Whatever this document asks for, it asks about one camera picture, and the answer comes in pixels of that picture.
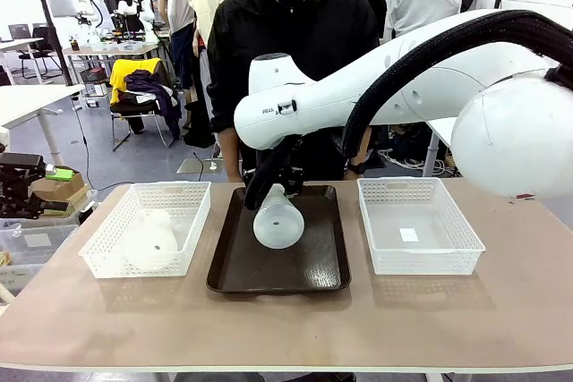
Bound dark brown plastic tray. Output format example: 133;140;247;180
206;183;354;296

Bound cluttered background desk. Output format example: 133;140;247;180
62;39;162;72

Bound brown cardboard box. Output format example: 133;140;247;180
29;166;93;217

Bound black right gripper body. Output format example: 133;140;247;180
273;135;306;184

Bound purple clothes pile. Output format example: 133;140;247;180
124;69;183;140

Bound white floor cables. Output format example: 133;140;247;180
378;147;458;177

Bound red and black box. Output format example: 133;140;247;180
80;66;111;97

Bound black metal stand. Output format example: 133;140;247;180
0;152;71;222

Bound black office chair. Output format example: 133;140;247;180
17;23;64;80

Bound grey floor plate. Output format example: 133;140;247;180
176;157;225;175

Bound translucent plastic conical flask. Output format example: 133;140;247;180
121;209;179;269
252;183;306;250

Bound black metal chair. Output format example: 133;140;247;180
109;99;180;150

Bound mannequin with white tank top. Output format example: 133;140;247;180
158;0;201;104

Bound yellow cloth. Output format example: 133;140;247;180
110;58;162;106

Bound white perforated plastic basket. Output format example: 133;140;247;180
78;181;212;279
357;177;487;276

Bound green and white packet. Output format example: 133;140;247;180
44;166;75;183

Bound person's left forearm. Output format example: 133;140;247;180
348;124;375;164

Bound black light stand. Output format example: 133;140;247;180
34;0;75;88

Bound right arm black cable sleeve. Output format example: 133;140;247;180
244;9;573;211

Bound white side table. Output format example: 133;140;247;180
427;116;460;177

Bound person's right forearm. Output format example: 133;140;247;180
217;124;243;183

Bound clear plastic storage bin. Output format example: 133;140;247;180
0;218;81;267

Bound white table with legs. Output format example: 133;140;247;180
0;84;86;167

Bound person in black shirt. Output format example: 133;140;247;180
206;0;381;183

